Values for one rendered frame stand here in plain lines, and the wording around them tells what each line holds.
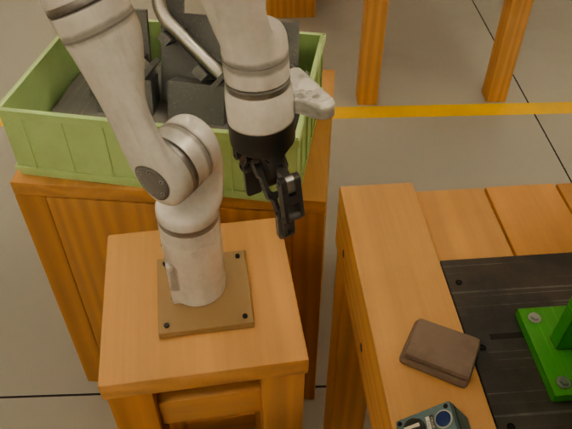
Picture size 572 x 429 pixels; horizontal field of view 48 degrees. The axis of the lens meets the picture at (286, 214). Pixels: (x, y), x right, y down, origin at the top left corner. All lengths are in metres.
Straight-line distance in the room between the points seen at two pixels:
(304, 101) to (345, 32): 2.91
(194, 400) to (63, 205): 0.59
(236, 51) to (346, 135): 2.21
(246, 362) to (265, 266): 0.20
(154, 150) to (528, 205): 0.74
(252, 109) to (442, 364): 0.46
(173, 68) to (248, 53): 0.88
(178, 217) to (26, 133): 0.58
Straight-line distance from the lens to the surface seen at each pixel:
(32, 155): 1.45
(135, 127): 0.80
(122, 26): 0.78
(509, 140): 2.96
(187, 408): 1.13
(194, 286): 1.01
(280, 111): 0.68
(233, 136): 0.71
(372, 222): 1.14
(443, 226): 1.19
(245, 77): 0.66
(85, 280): 1.67
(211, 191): 0.91
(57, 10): 0.78
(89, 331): 1.85
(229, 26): 0.63
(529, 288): 1.10
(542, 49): 3.69
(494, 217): 1.23
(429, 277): 1.07
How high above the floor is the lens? 1.69
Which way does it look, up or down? 44 degrees down
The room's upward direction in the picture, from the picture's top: straight up
